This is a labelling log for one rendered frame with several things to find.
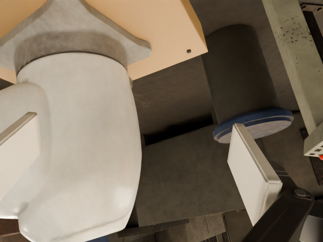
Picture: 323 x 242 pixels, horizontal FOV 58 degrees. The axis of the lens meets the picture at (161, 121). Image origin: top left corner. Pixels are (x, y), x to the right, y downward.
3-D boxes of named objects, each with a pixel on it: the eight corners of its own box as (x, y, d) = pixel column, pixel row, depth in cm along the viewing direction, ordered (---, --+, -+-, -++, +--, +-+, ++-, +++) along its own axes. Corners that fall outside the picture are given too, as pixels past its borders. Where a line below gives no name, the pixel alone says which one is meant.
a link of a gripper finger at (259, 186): (267, 181, 13) (284, 182, 13) (232, 122, 19) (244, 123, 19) (255, 235, 14) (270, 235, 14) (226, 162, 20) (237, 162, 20)
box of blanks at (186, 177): (234, 101, 212) (265, 210, 189) (260, 120, 282) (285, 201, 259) (124, 139, 258) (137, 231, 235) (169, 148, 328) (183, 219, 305)
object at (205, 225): (182, 166, 493) (197, 235, 461) (141, 165, 405) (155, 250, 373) (210, 159, 466) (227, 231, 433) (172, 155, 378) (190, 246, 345)
